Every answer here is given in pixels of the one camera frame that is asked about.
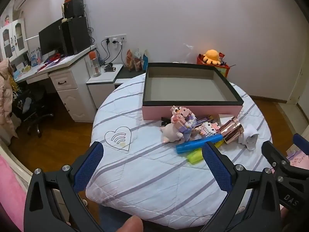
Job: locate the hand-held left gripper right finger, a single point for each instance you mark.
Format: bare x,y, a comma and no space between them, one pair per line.
217,166

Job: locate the black flower hair clip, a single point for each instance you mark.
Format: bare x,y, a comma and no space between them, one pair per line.
165,120

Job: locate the dark purple flat pack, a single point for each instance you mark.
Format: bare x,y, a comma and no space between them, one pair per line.
202,120

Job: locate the small black device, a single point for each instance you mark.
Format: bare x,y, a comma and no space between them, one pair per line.
109,68

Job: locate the black monitor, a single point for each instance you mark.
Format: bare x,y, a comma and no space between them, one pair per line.
50,41

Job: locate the white glass-door cabinet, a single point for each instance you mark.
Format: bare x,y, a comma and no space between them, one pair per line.
20,36

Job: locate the blue snack bag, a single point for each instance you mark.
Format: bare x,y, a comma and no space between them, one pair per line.
145,61

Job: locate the white wall socket strip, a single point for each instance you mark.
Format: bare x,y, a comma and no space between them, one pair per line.
122,38

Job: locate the white bedside cabinet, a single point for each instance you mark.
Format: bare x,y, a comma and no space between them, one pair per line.
101,94

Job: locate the black speaker box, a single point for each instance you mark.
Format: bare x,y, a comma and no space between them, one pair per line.
73,8

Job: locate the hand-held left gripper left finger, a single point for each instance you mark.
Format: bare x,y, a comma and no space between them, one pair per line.
88,166

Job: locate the rose gold metal cup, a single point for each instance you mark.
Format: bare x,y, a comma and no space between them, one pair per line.
231,130

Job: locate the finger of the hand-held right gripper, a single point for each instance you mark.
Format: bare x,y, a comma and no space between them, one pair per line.
271,153
300,141

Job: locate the pink box with black rim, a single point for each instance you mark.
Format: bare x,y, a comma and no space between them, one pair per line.
188,112

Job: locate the pale pink pig plush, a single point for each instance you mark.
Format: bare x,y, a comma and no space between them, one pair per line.
170,133

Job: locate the orange octopus plush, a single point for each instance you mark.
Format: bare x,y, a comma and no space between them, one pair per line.
211,55

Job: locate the clear plastic bag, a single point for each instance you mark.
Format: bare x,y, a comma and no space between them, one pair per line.
188,50

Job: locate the pink padded coat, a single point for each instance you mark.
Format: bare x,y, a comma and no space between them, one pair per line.
6,96

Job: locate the clear bottle with orange cap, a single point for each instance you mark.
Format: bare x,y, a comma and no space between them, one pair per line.
94,67

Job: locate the pink fluffy cloth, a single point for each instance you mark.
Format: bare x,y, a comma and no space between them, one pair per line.
12,186

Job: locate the person's left hand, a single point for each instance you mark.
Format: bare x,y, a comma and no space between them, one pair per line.
130,224

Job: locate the pale snack bag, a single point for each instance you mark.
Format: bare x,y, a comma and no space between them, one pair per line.
138,61

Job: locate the blue white carton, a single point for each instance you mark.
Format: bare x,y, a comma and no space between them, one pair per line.
34,56

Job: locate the white pink block figure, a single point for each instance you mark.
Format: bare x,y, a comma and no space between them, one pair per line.
208,128

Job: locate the red storage box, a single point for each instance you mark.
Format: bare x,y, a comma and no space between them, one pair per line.
223,71

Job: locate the white desk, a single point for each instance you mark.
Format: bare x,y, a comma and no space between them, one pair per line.
70,94

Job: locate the pink purple block figure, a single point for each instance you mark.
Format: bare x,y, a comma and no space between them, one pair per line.
181,118

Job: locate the white small toy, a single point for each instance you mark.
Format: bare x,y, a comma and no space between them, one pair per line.
249,135

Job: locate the blue highlighter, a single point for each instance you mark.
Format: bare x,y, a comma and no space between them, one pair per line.
193,146

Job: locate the white door frame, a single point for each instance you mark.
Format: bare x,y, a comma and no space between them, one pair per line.
295,89

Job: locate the yellow highlighter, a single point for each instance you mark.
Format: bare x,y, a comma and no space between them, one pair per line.
195,157

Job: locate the white striped quilt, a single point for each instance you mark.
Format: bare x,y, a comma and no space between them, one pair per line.
144,174

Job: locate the black office chair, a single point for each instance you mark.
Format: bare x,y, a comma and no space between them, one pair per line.
33,106

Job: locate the black computer tower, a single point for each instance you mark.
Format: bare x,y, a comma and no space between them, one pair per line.
74,36

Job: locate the red desk item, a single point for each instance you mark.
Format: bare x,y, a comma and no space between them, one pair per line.
53,58

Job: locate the small white box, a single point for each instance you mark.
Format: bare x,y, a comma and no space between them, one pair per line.
224,118

